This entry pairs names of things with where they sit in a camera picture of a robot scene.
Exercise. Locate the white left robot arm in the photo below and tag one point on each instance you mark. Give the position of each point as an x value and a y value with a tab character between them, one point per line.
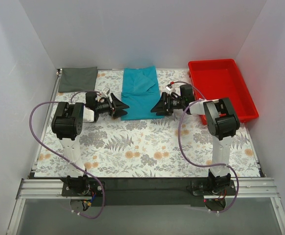
67	125

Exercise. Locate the floral patterned table mat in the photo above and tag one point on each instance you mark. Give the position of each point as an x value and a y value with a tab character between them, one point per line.
145	148

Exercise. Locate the aluminium front frame rail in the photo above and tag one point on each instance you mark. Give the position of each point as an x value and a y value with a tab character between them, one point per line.
147	206

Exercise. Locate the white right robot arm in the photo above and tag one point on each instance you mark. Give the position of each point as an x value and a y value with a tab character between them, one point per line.
222	122

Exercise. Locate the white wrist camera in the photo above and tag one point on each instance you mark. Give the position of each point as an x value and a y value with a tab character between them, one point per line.
104	94
171	90

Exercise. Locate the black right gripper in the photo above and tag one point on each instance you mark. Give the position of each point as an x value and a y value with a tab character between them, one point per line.
167	104

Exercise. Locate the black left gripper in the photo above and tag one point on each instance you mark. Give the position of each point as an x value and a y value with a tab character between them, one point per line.
111	105

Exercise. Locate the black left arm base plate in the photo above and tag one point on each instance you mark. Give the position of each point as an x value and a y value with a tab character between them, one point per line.
81	187

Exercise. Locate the folded dark grey t shirt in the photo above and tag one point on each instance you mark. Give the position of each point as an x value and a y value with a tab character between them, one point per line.
78	79

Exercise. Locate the red plastic bin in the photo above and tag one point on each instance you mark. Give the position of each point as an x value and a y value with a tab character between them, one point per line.
215	79

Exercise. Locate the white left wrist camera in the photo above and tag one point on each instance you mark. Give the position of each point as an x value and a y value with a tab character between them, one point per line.
104	94

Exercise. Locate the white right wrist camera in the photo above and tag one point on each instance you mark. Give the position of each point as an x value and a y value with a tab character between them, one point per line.
171	90

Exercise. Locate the teal t shirt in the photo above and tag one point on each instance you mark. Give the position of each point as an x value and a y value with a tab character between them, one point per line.
140	91

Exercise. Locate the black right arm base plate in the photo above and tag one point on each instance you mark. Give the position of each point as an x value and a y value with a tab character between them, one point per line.
201	187

